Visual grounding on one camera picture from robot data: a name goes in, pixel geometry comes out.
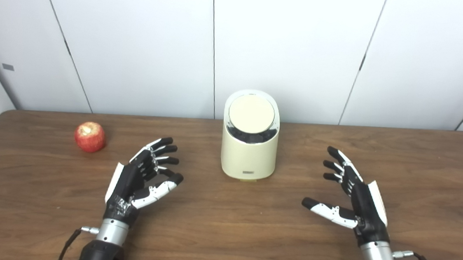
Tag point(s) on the cream round bin lid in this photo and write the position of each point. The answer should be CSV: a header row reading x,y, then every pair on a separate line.
x,y
251,114

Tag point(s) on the red apple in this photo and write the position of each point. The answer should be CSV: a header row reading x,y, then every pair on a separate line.
x,y
90,137

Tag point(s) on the small gray wall sticker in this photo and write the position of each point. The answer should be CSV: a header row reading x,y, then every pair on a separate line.
x,y
8,67

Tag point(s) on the cream-colored bin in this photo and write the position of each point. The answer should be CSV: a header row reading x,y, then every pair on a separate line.
x,y
248,158

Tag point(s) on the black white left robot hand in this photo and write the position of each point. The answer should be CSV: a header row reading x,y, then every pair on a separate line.
x,y
126,179

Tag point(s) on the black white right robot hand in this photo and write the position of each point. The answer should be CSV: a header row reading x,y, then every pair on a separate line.
x,y
367,211

